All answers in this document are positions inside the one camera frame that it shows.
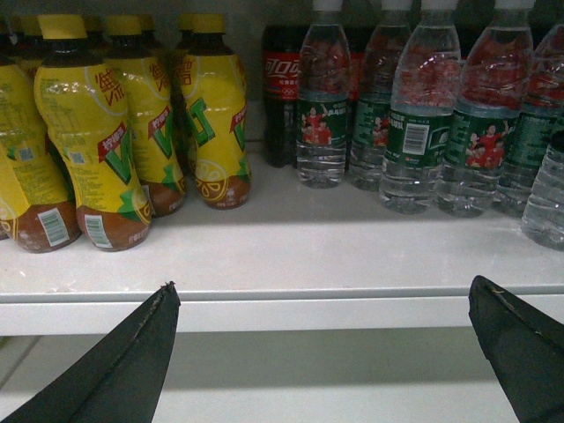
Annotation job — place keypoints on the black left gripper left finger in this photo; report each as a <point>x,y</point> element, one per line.
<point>120,379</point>

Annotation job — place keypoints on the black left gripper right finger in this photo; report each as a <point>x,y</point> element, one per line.
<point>524,347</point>

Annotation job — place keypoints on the water bottle edge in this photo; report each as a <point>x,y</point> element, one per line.
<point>542,219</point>

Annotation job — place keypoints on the white shelf board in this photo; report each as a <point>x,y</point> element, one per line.
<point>291,258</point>

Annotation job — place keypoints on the water bottle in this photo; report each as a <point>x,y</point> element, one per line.
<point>540,109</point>
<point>323,93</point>
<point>372,115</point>
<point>493,82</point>

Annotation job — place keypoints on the water bottle barcode label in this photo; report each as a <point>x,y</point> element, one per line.
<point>424,92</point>

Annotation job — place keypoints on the water bottle far left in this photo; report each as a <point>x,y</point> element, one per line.
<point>323,93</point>

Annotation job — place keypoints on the yellow lemon tea bottle left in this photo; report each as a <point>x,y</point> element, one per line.
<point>37,209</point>

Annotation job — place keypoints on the yellow lemon tea bottle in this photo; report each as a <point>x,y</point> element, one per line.
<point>37,209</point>
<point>147,88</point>
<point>86,111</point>
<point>214,86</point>

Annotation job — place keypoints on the yellow lemon tea bottle front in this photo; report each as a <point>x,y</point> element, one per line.
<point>86,111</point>

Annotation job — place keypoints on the yellow lemon tea bottle right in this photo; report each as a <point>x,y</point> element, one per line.
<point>214,86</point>

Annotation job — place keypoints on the yellow lemon tea bottle middle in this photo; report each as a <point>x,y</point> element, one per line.
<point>147,88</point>

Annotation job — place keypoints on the black cola bottle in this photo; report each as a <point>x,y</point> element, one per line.
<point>281,46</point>

